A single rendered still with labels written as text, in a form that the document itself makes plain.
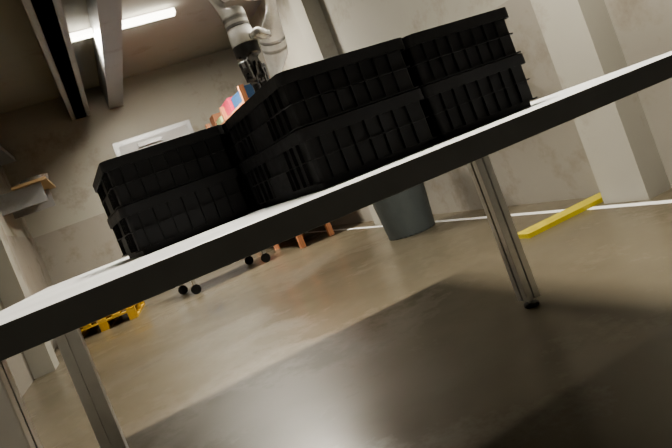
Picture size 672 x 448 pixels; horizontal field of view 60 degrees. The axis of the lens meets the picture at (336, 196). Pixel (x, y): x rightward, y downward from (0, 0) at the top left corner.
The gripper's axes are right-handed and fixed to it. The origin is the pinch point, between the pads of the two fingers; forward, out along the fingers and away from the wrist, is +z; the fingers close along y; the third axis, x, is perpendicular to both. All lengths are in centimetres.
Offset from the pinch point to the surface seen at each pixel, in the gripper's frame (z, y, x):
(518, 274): 87, -55, 44
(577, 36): 10, -175, 104
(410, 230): 95, -297, -42
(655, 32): 23, -163, 135
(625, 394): 101, 17, 63
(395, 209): 75, -295, -47
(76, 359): 51, 32, -67
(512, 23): -16, -232, 79
